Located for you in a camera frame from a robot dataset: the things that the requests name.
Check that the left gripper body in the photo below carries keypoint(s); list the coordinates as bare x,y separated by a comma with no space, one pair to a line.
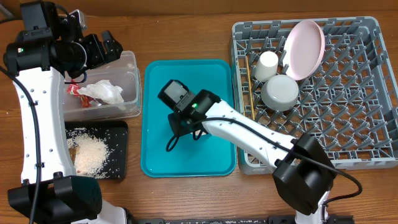
94,54

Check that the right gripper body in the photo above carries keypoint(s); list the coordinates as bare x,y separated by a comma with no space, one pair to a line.
179,126

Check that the white napkin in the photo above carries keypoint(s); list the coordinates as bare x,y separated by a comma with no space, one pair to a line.
103,92

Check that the red snack wrapper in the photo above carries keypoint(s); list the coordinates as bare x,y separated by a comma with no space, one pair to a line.
85,101

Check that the wooden chopstick diagonal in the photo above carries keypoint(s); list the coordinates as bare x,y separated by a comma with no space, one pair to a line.
248,70

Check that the food scraps rice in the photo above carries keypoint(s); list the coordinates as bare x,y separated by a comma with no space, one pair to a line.
88,154

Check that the grey-white bowl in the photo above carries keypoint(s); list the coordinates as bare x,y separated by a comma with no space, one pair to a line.
280,93

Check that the white cup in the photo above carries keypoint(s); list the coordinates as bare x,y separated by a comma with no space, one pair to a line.
266,66

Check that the pink plate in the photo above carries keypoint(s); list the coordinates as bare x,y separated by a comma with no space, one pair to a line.
304,49

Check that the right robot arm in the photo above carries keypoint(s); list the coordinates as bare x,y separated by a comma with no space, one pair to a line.
301,169

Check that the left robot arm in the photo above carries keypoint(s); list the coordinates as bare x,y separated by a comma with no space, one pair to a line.
37,63

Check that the teal plastic tray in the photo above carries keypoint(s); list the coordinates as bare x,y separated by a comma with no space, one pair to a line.
208,156

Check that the black tray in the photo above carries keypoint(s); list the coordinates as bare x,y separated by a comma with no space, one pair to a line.
118,140

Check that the grey plastic dish rack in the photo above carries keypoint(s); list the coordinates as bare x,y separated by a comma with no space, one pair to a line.
349,104

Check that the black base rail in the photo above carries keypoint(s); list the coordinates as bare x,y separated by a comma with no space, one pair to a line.
279,219

